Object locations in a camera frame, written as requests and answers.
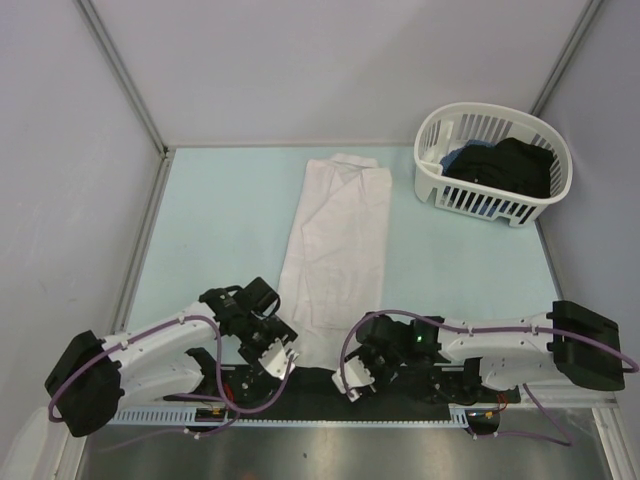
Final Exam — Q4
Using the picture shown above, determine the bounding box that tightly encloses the white plastic laundry basket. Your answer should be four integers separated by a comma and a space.
413, 102, 573, 227

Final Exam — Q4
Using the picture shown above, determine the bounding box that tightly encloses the blue shirt in basket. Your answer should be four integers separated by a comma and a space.
440, 140, 494, 174

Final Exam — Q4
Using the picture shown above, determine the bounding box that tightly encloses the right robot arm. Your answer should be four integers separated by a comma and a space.
332, 300, 639, 402

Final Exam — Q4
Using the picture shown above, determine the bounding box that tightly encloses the right aluminium corner post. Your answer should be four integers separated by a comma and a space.
529, 0, 608, 117

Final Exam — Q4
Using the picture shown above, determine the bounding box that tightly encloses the aluminium corner post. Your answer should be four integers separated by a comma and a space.
74, 0, 170, 156
529, 0, 608, 117

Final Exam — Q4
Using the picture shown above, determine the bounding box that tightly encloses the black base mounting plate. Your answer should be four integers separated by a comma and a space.
187, 365, 520, 422

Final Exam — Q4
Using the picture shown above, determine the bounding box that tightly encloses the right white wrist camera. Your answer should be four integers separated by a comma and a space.
331, 357, 375, 402

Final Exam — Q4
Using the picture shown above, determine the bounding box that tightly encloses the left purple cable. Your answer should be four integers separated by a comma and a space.
47, 314, 301, 441

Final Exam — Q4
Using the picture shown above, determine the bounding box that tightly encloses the blue slotted cable duct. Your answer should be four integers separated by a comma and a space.
111, 406, 196, 424

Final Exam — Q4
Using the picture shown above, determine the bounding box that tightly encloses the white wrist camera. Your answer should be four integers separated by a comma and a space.
331, 357, 375, 402
258, 339, 299, 380

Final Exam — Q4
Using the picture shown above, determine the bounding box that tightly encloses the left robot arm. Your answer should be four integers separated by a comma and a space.
44, 277, 298, 437

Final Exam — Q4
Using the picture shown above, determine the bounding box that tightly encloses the white long sleeve shirt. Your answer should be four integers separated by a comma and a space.
278, 153, 393, 370

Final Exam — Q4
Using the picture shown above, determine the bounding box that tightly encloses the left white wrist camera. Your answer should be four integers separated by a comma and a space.
258, 339, 299, 380

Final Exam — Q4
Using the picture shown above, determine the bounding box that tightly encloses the left aluminium corner post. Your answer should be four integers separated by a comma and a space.
74, 0, 170, 156

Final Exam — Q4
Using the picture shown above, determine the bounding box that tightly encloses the black shirt in basket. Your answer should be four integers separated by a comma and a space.
443, 137, 554, 199

